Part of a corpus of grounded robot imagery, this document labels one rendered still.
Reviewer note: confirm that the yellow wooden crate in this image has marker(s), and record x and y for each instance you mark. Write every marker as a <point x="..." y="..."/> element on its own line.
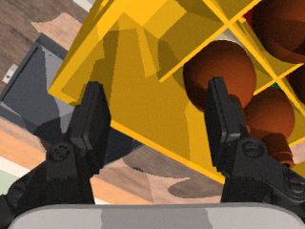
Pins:
<point x="149" y="41"/>

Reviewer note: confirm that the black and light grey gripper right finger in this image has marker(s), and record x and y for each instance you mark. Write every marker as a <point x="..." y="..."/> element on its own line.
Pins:
<point x="249" y="172"/>

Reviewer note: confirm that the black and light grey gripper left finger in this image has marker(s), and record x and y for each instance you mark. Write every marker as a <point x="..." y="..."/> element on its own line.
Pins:
<point x="65" y="175"/>

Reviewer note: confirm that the dark grey rectangular tray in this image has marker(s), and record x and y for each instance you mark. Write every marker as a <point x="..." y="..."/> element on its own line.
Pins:
<point x="27" y="104"/>

